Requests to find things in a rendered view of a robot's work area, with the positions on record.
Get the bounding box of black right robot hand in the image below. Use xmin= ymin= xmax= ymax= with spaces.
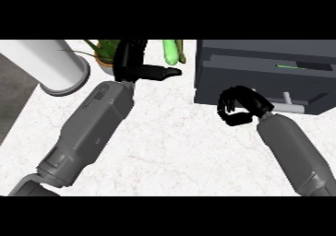
xmin=217 ymin=85 xmax=276 ymax=127

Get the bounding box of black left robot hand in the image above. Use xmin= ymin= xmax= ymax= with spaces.
xmin=113 ymin=40 xmax=184 ymax=83

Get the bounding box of dark grey drawer cabinet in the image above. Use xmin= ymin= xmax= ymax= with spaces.
xmin=193 ymin=40 xmax=336 ymax=116

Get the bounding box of green potted plant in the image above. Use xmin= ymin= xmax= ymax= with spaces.
xmin=62 ymin=40 xmax=124 ymax=76

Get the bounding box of white cylinder with grey rim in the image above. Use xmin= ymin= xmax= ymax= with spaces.
xmin=0 ymin=40 xmax=93 ymax=97

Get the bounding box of pale grey drawer handle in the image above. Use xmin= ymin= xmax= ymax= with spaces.
xmin=251 ymin=88 xmax=308 ymax=113

